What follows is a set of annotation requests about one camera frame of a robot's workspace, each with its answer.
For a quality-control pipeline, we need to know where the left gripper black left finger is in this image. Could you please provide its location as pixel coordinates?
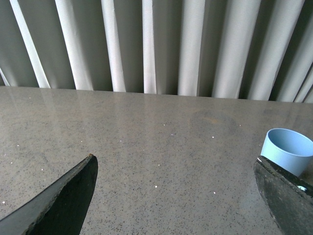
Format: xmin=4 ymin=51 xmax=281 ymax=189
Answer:
xmin=0 ymin=154 xmax=98 ymax=235

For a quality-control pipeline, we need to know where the light blue cup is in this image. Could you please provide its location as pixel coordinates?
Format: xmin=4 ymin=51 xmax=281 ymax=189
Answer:
xmin=261 ymin=128 xmax=313 ymax=177

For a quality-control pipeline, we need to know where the grey pleated curtain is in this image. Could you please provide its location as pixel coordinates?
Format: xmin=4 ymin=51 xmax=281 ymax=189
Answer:
xmin=0 ymin=0 xmax=313 ymax=103

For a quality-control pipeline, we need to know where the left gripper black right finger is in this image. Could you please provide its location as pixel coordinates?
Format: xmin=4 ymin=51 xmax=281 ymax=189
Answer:
xmin=253 ymin=156 xmax=313 ymax=235

